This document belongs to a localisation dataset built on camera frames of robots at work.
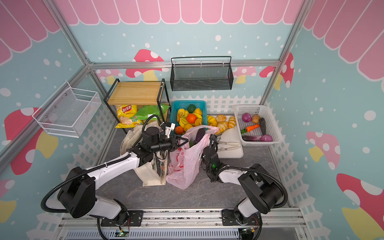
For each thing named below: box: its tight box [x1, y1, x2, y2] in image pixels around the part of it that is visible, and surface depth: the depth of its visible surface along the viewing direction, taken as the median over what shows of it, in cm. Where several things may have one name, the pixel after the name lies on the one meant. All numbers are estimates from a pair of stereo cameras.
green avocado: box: [187, 104, 197, 113], surface depth 118 cm
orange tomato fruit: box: [186, 113, 197, 124], surface depth 111 cm
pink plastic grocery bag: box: [166, 126, 219, 190], surface depth 76 cm
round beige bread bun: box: [216, 114, 227, 122], surface depth 115 cm
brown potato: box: [252, 114, 261, 124], surface depth 114 cm
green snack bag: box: [130, 104, 171, 121], surface depth 88 cm
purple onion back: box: [242, 112, 252, 123], surface depth 114 cm
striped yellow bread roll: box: [207, 115, 218, 127], surface depth 114 cm
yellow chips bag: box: [115, 104, 144, 129], surface depth 91 cm
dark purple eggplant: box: [193, 128, 206, 145], surface depth 88 cm
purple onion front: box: [260, 134, 273, 142], surface depth 100 cm
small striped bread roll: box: [228, 115, 237, 129], surface depth 113 cm
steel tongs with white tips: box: [217, 141, 242, 146], surface depth 102 cm
